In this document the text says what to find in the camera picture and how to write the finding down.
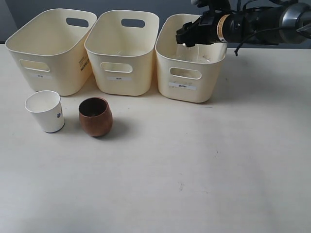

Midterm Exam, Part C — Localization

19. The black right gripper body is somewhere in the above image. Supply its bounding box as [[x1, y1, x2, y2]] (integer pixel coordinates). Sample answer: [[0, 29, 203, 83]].
[[187, 10, 230, 45]]

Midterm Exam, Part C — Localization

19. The white paper cup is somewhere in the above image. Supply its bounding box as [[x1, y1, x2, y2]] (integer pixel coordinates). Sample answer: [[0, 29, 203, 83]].
[[24, 90, 65, 133]]

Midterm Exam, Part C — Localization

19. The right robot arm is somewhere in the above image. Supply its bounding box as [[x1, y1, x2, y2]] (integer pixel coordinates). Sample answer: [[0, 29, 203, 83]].
[[175, 0, 311, 48]]

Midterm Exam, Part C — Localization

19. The cream bin right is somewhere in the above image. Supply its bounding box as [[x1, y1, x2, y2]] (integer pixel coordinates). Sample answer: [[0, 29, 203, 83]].
[[155, 14, 225, 103]]

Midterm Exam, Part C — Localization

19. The cream bin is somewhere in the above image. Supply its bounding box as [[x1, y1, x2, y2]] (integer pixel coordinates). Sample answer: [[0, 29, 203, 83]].
[[5, 8, 97, 96], [85, 10, 160, 96], [155, 14, 225, 103]]

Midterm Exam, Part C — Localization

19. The cream bin middle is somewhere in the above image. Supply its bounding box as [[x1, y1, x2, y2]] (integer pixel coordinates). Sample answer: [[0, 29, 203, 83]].
[[85, 10, 160, 96]]

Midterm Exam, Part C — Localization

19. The cream bin left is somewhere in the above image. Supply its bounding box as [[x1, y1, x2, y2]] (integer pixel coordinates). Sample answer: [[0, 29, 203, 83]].
[[5, 8, 97, 96]]

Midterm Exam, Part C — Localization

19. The black camera cable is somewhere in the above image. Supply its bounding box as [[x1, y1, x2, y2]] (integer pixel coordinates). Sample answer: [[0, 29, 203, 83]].
[[234, 0, 299, 57]]

